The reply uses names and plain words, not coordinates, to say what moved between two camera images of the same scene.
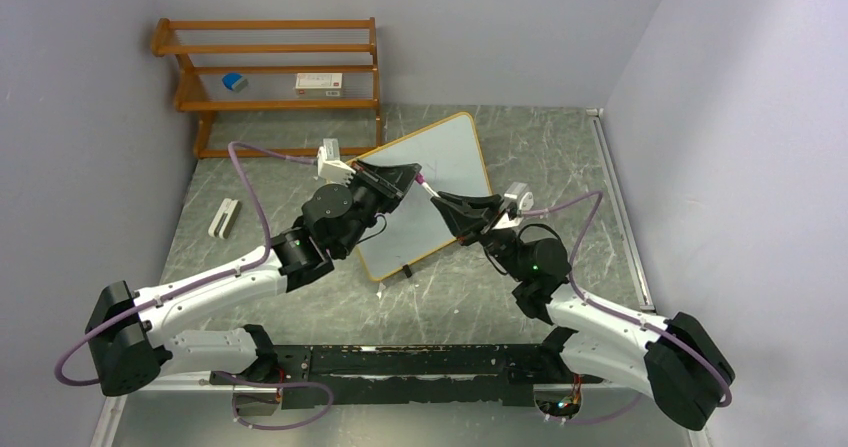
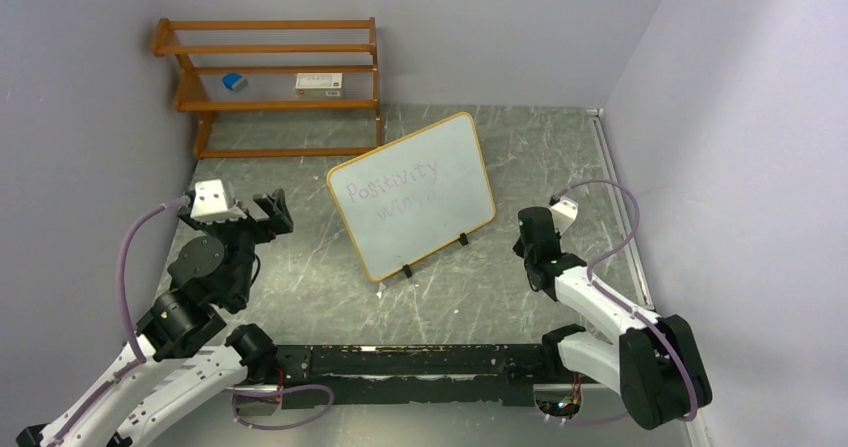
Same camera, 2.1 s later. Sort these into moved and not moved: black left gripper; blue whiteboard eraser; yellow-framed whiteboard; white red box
Moved: black left gripper
Not moved: yellow-framed whiteboard; white red box; blue whiteboard eraser
